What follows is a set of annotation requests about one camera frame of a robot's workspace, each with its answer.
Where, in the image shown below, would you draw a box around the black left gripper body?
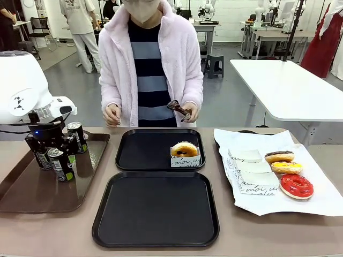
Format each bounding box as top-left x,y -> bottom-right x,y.
27,112 -> 71,148

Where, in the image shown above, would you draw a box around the black green drink can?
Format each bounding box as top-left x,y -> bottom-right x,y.
47,147 -> 76,183
66,122 -> 88,155
34,149 -> 53,170

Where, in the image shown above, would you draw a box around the metal tongs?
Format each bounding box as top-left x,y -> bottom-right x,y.
166,99 -> 192,123

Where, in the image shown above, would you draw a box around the chocolate topped donut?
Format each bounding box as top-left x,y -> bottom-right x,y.
264,150 -> 295,164

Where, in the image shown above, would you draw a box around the yellow iced donut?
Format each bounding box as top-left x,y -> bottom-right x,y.
271,161 -> 304,175

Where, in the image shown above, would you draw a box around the red iced donut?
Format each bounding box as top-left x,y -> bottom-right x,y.
279,173 -> 315,200

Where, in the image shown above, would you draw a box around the person left forearm pink sleeve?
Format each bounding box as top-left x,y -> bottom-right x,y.
175,74 -> 205,107

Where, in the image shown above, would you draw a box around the person right forearm pink sleeve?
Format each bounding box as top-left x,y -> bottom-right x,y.
98,74 -> 121,108

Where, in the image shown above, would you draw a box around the person right hand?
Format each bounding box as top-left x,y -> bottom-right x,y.
102,103 -> 122,127

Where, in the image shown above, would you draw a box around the person left hand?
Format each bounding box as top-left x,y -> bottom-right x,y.
181,101 -> 200,124

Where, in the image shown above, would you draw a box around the brown plastic tray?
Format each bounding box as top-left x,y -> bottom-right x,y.
0,132 -> 111,215

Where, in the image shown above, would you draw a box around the black square tray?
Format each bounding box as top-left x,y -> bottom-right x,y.
91,171 -> 220,248
115,128 -> 206,172

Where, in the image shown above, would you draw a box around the small black stool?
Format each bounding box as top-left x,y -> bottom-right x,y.
17,41 -> 42,61

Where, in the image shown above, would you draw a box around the black office chair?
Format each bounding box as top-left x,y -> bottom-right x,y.
28,16 -> 58,52

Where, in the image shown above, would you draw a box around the person in white clothes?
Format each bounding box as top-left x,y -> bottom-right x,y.
59,0 -> 103,74

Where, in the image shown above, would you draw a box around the person in pink fleece jacket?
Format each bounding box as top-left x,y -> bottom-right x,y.
98,0 -> 205,128

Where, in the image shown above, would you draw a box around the person in black clothes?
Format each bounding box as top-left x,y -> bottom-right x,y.
0,7 -> 18,52

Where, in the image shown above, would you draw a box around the plain glazed donut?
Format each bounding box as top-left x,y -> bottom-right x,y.
170,141 -> 198,158

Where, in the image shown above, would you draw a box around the grey plastic stool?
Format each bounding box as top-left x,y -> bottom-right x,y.
203,52 -> 225,79

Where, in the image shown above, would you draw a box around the white lab desk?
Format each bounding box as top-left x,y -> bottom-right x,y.
192,22 -> 218,58

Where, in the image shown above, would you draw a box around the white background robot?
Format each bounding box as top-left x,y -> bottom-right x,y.
197,0 -> 217,22

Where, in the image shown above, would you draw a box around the white folding table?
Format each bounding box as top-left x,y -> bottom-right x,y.
229,58 -> 343,147

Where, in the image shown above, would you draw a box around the grey lab work table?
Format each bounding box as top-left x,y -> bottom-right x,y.
237,20 -> 317,61

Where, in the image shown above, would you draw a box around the white paper sheet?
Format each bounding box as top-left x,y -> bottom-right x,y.
213,127 -> 343,217

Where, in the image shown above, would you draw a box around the red dress on mannequin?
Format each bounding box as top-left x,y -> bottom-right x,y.
300,0 -> 340,79

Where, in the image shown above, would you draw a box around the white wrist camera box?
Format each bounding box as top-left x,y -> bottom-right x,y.
52,97 -> 78,118

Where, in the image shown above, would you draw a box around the black camera stand pole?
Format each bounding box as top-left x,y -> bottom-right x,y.
282,0 -> 307,63

